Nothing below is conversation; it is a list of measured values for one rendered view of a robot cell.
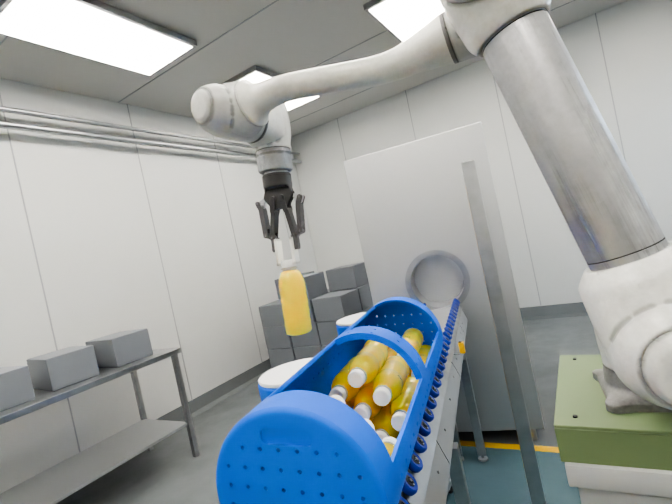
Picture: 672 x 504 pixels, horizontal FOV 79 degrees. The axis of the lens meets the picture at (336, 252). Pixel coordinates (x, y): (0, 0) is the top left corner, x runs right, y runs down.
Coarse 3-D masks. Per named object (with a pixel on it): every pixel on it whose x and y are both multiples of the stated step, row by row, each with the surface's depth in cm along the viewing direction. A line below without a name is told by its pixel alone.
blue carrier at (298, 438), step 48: (384, 336) 96; (432, 336) 138; (288, 384) 75; (240, 432) 62; (288, 432) 60; (336, 432) 57; (240, 480) 63; (288, 480) 60; (336, 480) 58; (384, 480) 57
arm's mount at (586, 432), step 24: (576, 360) 97; (600, 360) 94; (576, 384) 84; (576, 408) 75; (600, 408) 73; (576, 432) 69; (600, 432) 67; (624, 432) 65; (648, 432) 64; (576, 456) 69; (600, 456) 68; (624, 456) 66; (648, 456) 64
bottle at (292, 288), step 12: (288, 276) 102; (300, 276) 104; (288, 288) 102; (300, 288) 103; (288, 300) 102; (300, 300) 102; (288, 312) 102; (300, 312) 102; (288, 324) 103; (300, 324) 102
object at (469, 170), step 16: (464, 176) 182; (480, 192) 180; (480, 208) 180; (480, 224) 181; (480, 240) 182; (480, 256) 182; (496, 272) 180; (496, 288) 181; (496, 304) 182; (496, 320) 182; (512, 352) 181; (512, 368) 182; (512, 384) 182; (512, 400) 183; (528, 432) 182; (528, 448) 182; (528, 464) 183; (528, 480) 183; (544, 496) 182
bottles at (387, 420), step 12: (420, 348) 130; (372, 384) 101; (408, 384) 102; (360, 396) 96; (372, 396) 96; (408, 396) 95; (360, 408) 92; (372, 408) 94; (384, 408) 101; (396, 408) 92; (408, 408) 92; (372, 420) 101; (384, 420) 95; (396, 420) 90; (384, 432) 93; (396, 432) 95; (384, 444) 75
